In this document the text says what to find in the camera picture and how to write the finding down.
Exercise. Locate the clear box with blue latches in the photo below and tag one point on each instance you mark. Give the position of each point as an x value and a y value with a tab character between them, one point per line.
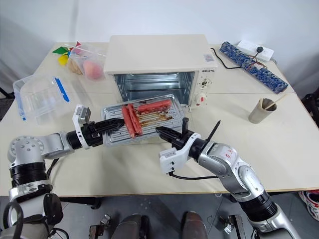
40	99

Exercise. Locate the black power plug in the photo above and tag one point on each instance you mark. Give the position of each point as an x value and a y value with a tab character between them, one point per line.
259	50

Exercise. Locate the cream toaster oven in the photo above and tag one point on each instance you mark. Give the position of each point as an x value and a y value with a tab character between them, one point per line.
154	54

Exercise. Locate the clear plastic food bag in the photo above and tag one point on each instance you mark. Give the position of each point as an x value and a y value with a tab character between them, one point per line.
92	57

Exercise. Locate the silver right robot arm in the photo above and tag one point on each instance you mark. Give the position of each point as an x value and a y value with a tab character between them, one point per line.
229	166

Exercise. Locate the metal clamp fixture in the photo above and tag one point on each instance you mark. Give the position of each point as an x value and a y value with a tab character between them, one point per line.
234	225
99	227

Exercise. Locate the beige cardboard tube cup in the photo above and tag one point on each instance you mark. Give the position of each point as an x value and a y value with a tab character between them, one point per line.
260	113

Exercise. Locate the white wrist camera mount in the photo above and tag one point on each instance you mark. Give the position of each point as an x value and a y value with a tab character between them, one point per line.
174	156
79	124

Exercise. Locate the black upright peg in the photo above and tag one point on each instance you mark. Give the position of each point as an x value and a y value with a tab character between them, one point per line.
185	125

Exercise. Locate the tan bread slices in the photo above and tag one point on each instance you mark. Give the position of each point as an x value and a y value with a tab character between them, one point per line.
74	66

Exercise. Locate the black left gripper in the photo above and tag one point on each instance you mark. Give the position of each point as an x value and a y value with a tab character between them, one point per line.
96	134

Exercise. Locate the thin wooden stick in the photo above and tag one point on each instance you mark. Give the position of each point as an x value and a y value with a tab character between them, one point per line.
276	102

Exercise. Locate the red sausage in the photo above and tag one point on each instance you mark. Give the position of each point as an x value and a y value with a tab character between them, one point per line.
135	119
154	105
126	119

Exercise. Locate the white power strip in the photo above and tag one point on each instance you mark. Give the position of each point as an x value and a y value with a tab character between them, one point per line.
249	47

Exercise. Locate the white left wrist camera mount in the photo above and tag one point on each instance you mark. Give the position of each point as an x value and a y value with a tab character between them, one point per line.
79	124

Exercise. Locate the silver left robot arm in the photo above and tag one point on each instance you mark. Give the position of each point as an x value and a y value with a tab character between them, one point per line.
27	154

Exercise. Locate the oven label sticker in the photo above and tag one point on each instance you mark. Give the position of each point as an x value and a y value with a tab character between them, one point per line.
208	57

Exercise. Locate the black table foot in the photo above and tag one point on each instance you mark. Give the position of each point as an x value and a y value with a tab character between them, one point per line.
84	203

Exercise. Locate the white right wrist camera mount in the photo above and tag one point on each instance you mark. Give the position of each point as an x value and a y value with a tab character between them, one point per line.
174	156

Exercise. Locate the black object at room edge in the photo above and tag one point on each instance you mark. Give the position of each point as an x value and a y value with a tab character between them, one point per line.
311	104
6	93

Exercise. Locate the red white shoe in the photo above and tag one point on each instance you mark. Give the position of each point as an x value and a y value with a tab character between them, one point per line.
310	206

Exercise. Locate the colourful paper pinwheel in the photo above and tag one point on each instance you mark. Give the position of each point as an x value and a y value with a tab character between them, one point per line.
62	53

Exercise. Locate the blue patterned long box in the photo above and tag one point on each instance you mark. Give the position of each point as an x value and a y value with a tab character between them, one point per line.
259	67

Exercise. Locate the pink peach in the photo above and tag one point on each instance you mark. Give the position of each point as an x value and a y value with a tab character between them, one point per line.
92	70

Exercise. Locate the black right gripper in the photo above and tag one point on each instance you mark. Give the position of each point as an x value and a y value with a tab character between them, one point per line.
180	140

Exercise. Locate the silver metal baking tray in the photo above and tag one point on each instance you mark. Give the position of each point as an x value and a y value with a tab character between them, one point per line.
154	124

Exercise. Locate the dark rounded shape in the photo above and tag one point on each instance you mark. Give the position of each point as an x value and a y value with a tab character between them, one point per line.
194	225
133	227

